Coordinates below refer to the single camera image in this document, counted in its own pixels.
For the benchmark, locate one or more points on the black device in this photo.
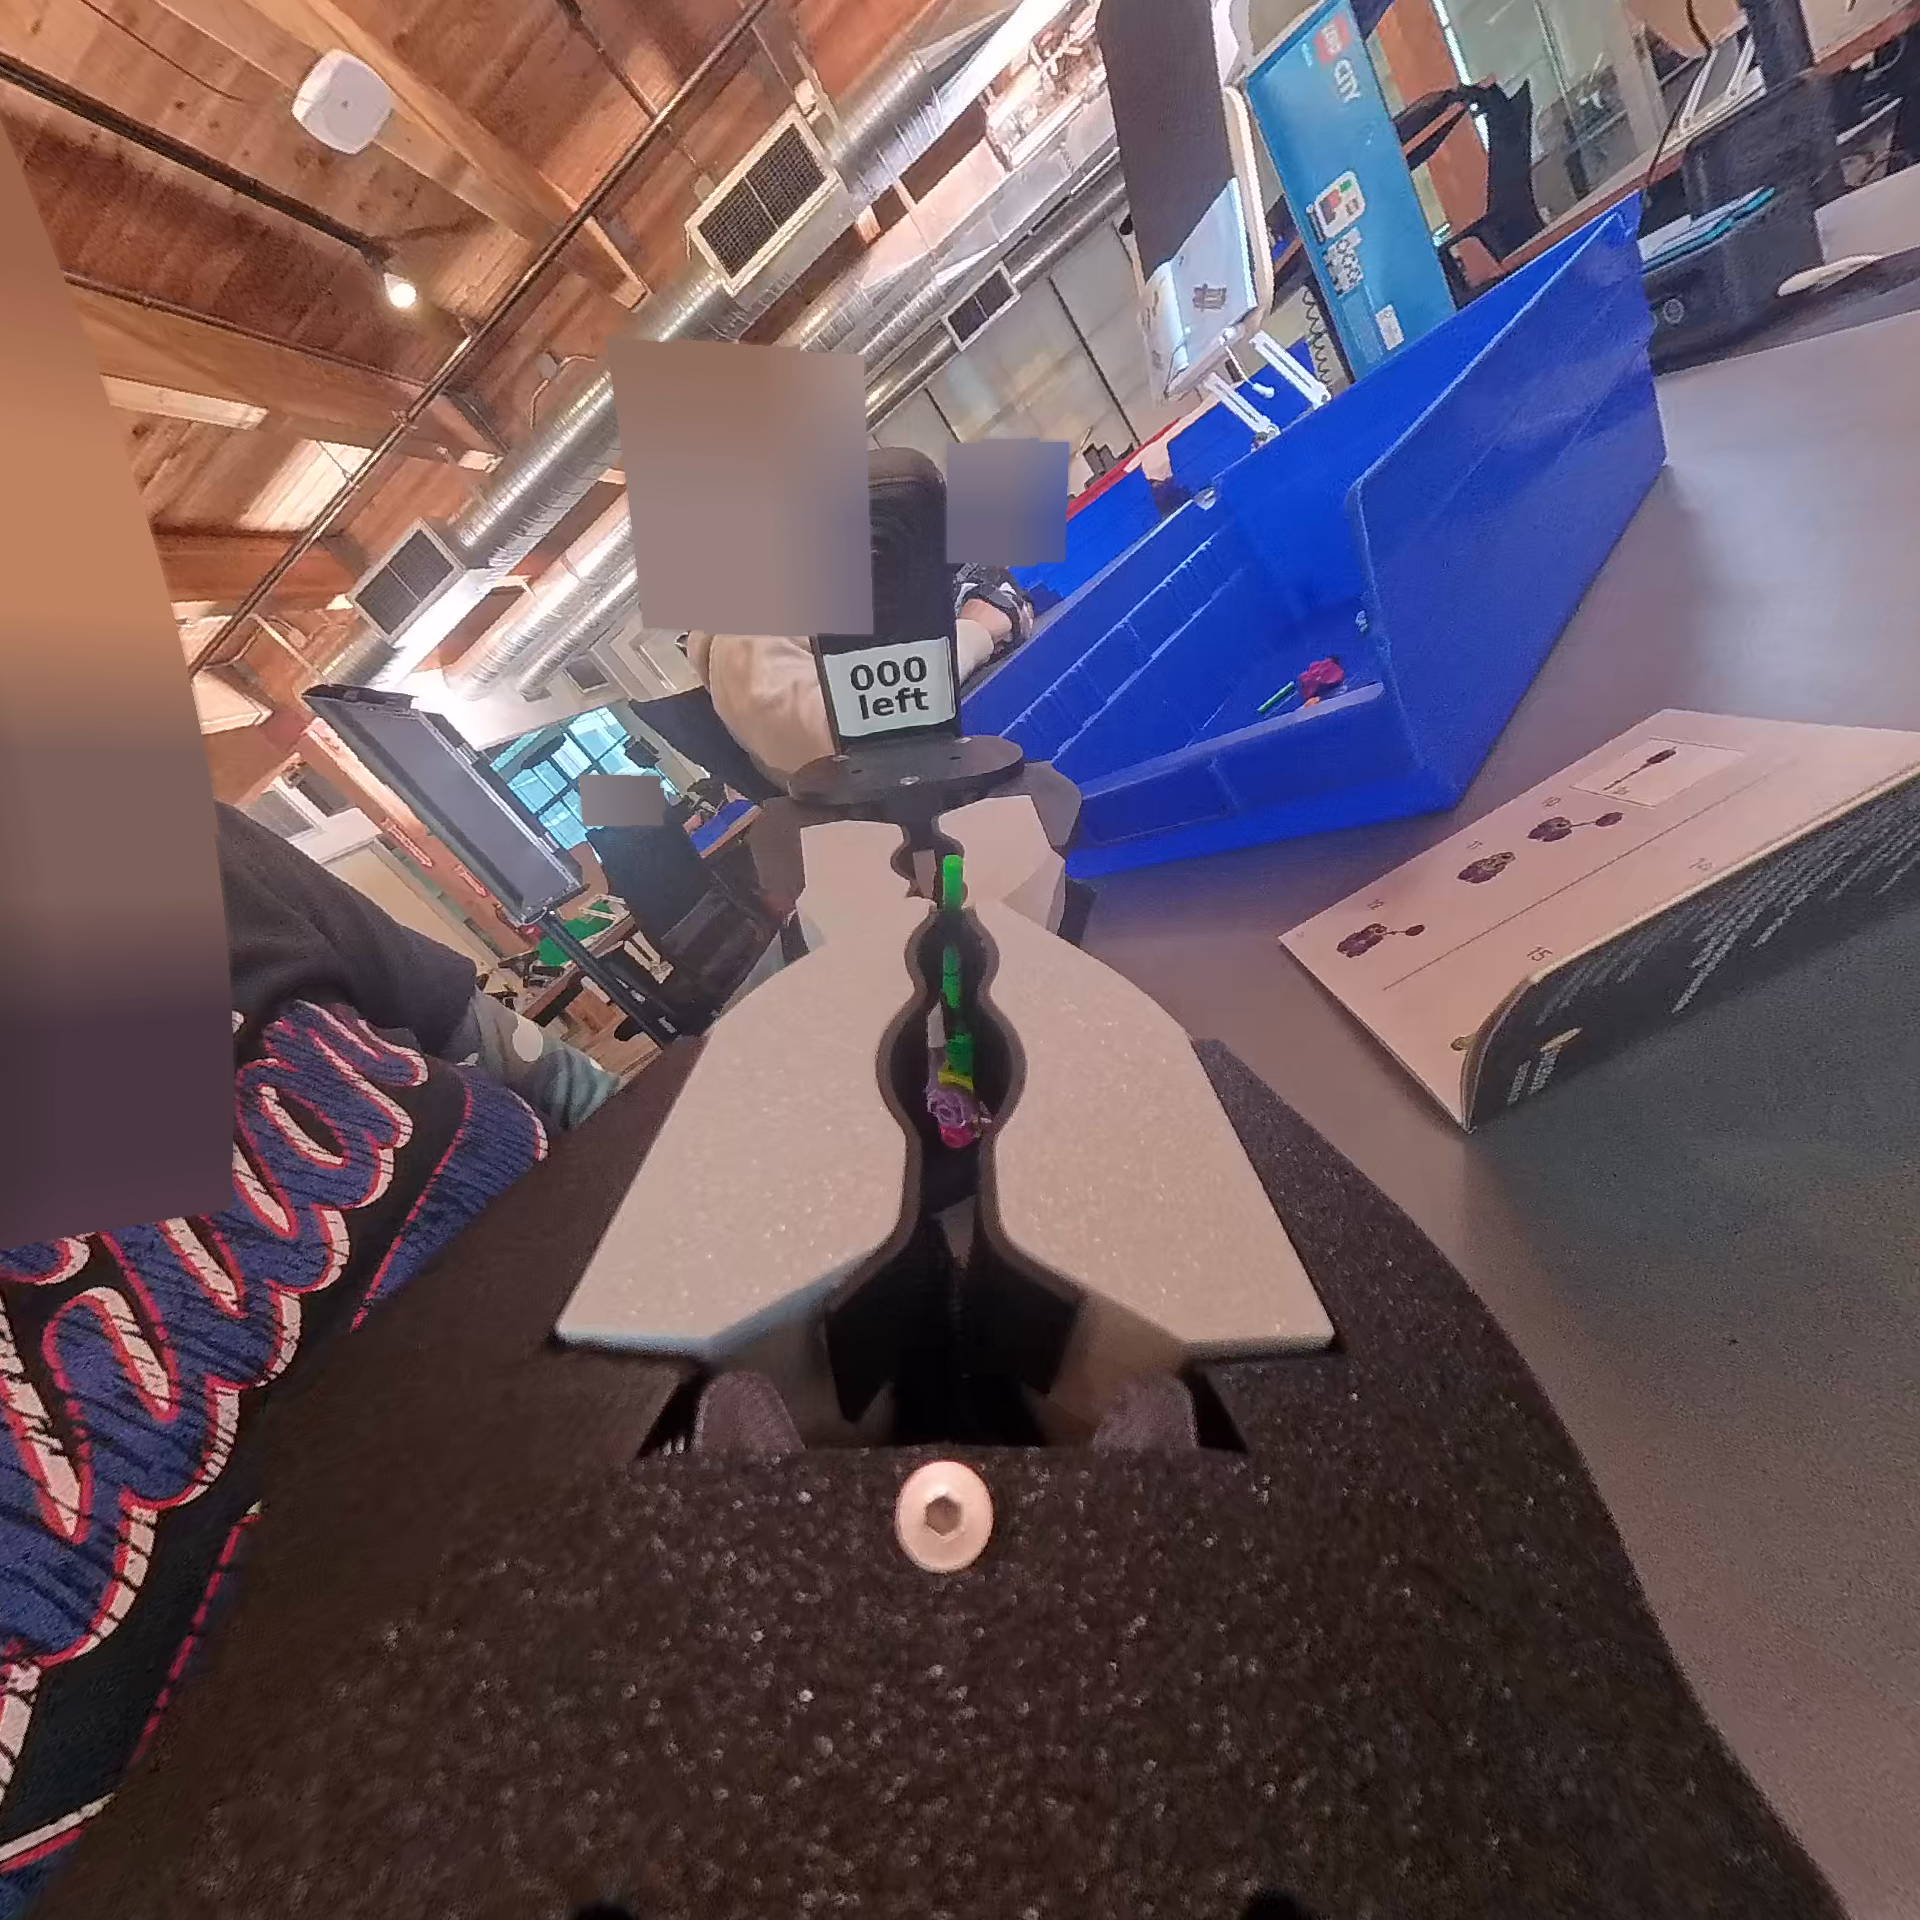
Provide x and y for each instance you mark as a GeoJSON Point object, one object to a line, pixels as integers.
{"type": "Point", "coordinates": [1739, 286]}

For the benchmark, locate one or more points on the dark flat monitor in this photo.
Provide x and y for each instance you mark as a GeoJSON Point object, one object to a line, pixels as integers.
{"type": "Point", "coordinates": [451, 796]}

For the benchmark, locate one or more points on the white ceiling device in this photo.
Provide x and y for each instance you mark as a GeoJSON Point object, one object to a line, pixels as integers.
{"type": "Point", "coordinates": [344, 104]}

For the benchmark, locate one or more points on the ceiling air vent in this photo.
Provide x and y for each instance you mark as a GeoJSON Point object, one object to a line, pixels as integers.
{"type": "Point", "coordinates": [768, 201]}

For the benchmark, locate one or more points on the person's left forearm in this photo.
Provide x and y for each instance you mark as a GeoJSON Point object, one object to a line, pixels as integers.
{"type": "Point", "coordinates": [540, 1057]}

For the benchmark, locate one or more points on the pile of toy brick pieces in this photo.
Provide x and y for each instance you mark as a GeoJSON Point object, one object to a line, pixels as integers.
{"type": "Point", "coordinates": [1305, 684]}

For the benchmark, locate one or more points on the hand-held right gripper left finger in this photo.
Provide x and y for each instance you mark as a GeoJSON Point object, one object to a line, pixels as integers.
{"type": "Point", "coordinates": [737, 1201]}

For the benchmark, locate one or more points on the grey desk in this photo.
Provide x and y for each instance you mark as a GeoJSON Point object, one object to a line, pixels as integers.
{"type": "Point", "coordinates": [1680, 1291]}

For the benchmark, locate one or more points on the blue printed carton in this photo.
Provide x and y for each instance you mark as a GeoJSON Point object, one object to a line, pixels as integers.
{"type": "Point", "coordinates": [1352, 181]}

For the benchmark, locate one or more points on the blue storage bin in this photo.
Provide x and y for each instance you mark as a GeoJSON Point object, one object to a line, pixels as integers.
{"type": "Point", "coordinates": [1500, 509]}

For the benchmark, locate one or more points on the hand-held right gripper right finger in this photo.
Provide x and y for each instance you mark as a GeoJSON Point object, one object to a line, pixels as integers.
{"type": "Point", "coordinates": [1155, 1187]}

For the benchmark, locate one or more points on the silver ceiling air duct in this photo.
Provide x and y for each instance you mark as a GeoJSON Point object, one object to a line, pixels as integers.
{"type": "Point", "coordinates": [572, 451]}

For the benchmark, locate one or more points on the purple flower brick piece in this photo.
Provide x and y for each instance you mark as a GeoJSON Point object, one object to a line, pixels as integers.
{"type": "Point", "coordinates": [955, 1121]}

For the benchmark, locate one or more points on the instruction booklet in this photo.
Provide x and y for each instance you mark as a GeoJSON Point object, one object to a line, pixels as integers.
{"type": "Point", "coordinates": [1592, 872]}

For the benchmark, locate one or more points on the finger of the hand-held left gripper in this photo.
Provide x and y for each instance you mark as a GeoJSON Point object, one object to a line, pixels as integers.
{"type": "Point", "coordinates": [1029, 854]}
{"type": "Point", "coordinates": [852, 884]}

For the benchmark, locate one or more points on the green stem brick piece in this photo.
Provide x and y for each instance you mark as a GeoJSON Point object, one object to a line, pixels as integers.
{"type": "Point", "coordinates": [949, 961]}

